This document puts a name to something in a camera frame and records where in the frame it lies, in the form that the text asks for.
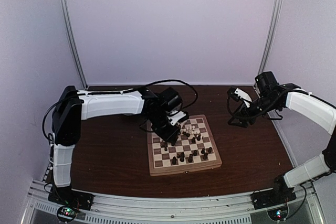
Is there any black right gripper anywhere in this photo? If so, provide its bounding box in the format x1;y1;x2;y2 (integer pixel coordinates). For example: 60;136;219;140
228;94;280;127

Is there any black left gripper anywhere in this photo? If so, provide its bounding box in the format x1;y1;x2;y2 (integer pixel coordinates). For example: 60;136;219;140
147;111;180;144

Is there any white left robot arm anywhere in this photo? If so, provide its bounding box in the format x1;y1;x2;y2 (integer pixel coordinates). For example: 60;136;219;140
51;86;188;205

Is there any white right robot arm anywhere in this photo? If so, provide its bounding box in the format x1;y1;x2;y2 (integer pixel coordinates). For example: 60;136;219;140
227;71;335;204

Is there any pile of dark chess pieces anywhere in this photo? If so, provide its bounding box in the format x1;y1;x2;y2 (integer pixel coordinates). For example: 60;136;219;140
160;132;205;152

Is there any wooden chess board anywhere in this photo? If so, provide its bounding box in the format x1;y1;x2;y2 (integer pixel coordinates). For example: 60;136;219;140
147;115;222;176

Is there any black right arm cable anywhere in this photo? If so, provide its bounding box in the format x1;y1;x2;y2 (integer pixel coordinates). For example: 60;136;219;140
226;95;283;127

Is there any aluminium frame post right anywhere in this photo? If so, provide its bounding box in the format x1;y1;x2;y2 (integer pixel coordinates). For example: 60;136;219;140
253;0;287;90

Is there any aluminium frame post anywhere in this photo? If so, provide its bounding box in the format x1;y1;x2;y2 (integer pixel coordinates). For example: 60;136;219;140
253;0;287;90
60;0;88;89

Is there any aluminium front rail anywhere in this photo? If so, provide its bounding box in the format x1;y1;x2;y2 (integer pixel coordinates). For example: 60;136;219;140
22;176;320;224

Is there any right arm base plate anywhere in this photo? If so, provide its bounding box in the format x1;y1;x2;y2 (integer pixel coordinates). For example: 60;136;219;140
251;189;297;210

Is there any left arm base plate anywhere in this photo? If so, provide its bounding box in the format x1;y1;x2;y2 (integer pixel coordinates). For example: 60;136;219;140
48;191;94;210

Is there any aluminium frame post left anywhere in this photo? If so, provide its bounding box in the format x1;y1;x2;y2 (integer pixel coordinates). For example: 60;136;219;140
60;0;88;89

